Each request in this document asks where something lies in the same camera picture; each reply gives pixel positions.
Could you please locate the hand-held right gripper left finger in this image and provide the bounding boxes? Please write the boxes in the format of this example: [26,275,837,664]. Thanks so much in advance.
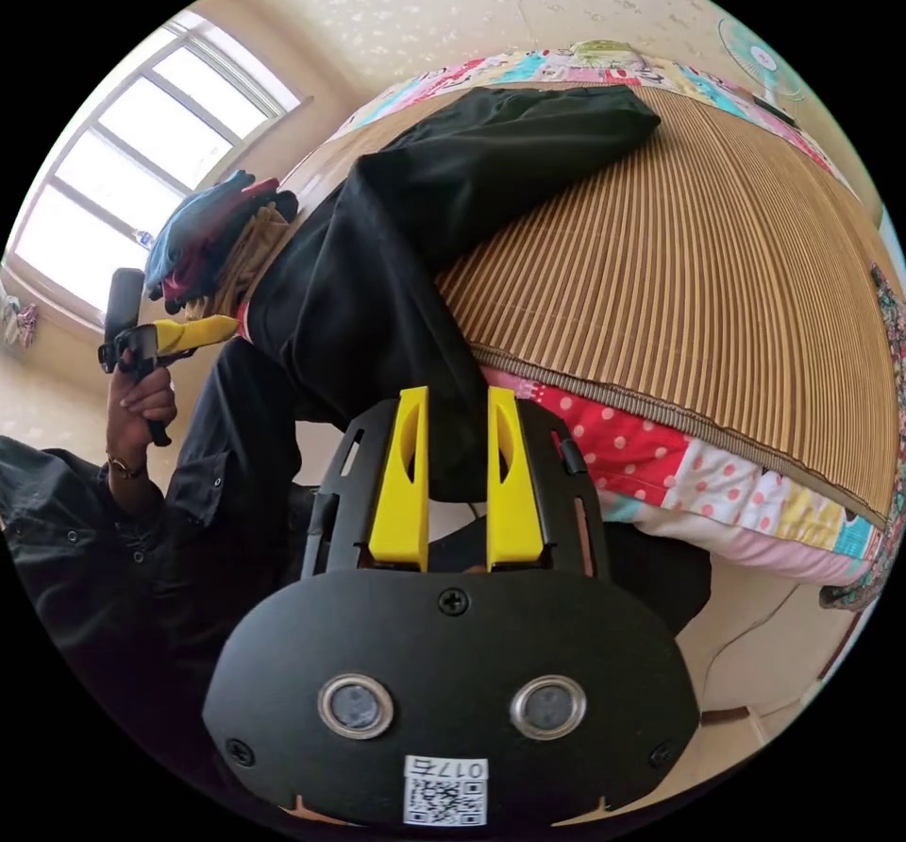
[368,385,431,573]

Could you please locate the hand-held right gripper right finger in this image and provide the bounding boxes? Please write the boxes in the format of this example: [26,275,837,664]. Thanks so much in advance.
[485,385,547,570]

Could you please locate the black jeans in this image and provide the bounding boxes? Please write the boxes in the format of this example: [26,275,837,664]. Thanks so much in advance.
[240,84,663,503]

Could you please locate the person's left forearm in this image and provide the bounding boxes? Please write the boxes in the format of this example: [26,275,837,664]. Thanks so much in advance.
[104,448,171,514]

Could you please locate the person's left hand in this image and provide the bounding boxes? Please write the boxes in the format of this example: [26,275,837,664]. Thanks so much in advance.
[106,349,178,463]

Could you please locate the pile of clothes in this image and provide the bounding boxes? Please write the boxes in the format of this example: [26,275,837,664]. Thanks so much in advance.
[143,169,300,316]

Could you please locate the window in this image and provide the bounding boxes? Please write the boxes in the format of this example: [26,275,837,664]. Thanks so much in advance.
[2,8,315,335]

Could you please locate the person's body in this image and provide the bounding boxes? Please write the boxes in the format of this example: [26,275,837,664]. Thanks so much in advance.
[0,339,713,842]

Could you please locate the bed with woven mat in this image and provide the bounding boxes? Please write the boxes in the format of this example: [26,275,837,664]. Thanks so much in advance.
[233,40,906,614]

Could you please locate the standing fan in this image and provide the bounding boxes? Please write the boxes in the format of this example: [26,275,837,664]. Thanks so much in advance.
[717,17,806,128]

